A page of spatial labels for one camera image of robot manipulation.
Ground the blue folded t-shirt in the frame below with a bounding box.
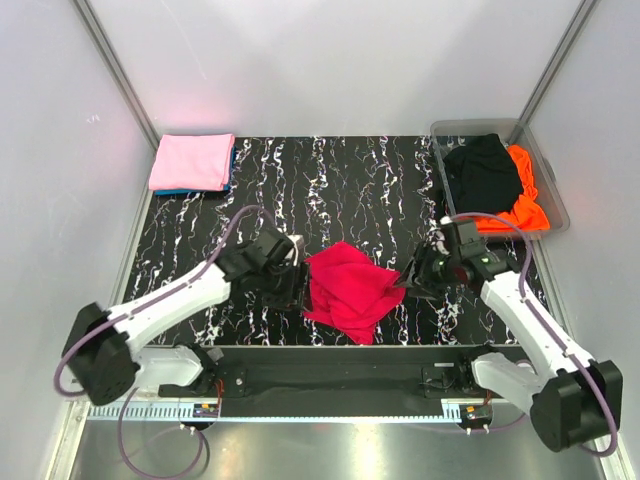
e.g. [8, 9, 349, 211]
[154, 147, 237, 196]

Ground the red t-shirt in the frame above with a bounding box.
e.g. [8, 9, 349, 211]
[305, 242, 405, 345]

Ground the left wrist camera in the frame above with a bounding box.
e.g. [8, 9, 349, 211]
[285, 234, 304, 266]

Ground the clear plastic bin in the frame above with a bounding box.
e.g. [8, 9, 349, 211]
[430, 119, 570, 239]

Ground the right aluminium frame post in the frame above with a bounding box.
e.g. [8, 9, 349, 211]
[519, 0, 601, 124]

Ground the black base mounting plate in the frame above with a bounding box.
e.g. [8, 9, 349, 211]
[159, 346, 483, 421]

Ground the aluminium front rail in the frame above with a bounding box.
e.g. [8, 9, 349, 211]
[74, 364, 616, 426]

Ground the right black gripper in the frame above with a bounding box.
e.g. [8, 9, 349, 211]
[392, 241, 460, 301]

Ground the purple cable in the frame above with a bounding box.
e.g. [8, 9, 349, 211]
[442, 212, 621, 457]
[53, 204, 289, 399]

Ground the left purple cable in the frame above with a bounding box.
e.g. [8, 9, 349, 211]
[53, 204, 289, 399]

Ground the black t-shirt in bin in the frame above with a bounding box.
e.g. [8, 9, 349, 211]
[444, 133, 523, 214]

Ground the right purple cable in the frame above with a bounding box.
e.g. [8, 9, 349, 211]
[442, 212, 621, 457]

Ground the orange t-shirt in bin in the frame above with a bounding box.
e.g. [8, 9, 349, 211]
[497, 145, 551, 232]

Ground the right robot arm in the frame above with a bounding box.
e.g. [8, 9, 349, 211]
[397, 212, 623, 458]

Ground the aluminium frame post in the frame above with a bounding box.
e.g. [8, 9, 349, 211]
[519, 0, 601, 124]
[69, 0, 162, 151]

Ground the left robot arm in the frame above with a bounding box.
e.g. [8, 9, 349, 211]
[62, 229, 310, 406]

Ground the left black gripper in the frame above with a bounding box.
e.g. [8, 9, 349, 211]
[259, 260, 313, 313]

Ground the left aluminium frame post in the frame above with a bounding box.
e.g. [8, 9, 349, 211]
[69, 0, 162, 151]

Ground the pink folded t-shirt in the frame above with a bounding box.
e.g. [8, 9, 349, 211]
[148, 134, 235, 192]

